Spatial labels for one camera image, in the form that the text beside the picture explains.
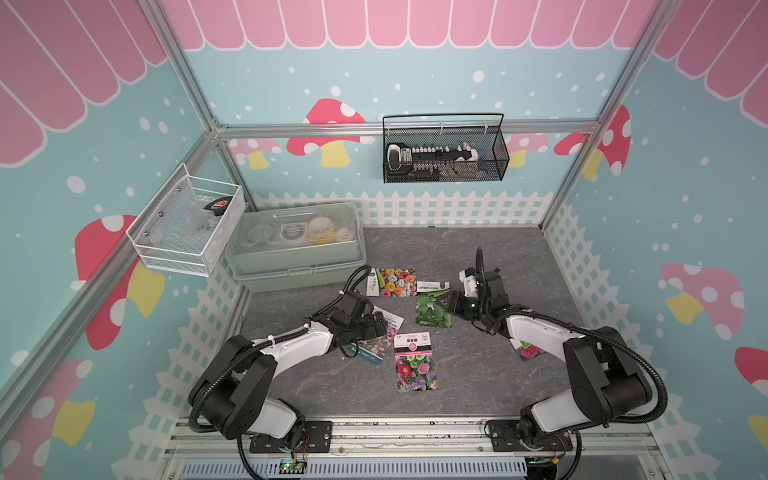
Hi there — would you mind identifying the multicolour ranunculus seed packet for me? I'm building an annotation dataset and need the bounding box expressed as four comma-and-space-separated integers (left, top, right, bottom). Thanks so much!
366, 268, 417, 298

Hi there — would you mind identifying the green pink flower seed packet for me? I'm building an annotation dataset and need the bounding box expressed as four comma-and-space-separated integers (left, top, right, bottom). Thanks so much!
510, 338, 544, 362

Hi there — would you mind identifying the green gourd seed packet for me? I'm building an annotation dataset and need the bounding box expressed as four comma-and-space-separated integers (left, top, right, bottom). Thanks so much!
415, 281, 452, 328

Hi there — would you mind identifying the pink mixed flower seed packet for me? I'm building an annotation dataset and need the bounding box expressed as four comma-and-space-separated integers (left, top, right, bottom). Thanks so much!
394, 332, 438, 392

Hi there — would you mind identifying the purple flower seed packet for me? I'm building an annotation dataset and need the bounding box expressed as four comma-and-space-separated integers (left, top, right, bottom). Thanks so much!
342, 307, 404, 366

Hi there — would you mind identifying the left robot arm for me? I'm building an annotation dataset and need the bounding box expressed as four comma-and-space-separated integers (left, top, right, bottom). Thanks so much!
188, 290, 388, 449

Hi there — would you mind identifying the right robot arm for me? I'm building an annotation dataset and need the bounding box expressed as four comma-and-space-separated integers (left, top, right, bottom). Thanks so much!
450, 267, 669, 450

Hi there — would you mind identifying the translucent green storage box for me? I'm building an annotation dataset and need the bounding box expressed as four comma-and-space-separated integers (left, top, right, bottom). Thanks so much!
225, 202, 366, 293

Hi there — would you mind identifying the small green circuit board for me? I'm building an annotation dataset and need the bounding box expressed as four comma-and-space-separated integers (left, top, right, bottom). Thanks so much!
278, 459, 307, 475

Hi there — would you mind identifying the black white tool in basket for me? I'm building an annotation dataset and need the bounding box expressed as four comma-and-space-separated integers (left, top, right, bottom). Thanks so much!
384, 143, 479, 176

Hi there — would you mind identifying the black red object in basket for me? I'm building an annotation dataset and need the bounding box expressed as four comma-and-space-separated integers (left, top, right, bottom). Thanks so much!
204, 196, 233, 217

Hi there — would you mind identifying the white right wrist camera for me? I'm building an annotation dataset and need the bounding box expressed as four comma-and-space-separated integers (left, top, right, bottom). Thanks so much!
459, 268, 479, 298

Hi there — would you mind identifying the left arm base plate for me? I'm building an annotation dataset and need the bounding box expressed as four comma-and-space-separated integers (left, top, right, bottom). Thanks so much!
249, 421, 333, 454

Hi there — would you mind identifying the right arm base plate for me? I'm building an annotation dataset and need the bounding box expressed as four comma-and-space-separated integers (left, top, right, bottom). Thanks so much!
483, 419, 573, 454

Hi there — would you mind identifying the black wire mesh basket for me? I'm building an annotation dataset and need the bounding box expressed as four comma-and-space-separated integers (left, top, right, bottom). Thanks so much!
381, 113, 510, 183

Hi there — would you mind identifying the aluminium front rail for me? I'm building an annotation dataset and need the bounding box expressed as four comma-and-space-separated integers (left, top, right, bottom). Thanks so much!
160, 415, 661, 465

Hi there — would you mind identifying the white wire mesh basket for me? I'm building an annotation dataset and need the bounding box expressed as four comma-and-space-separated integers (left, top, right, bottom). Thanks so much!
126, 164, 246, 277

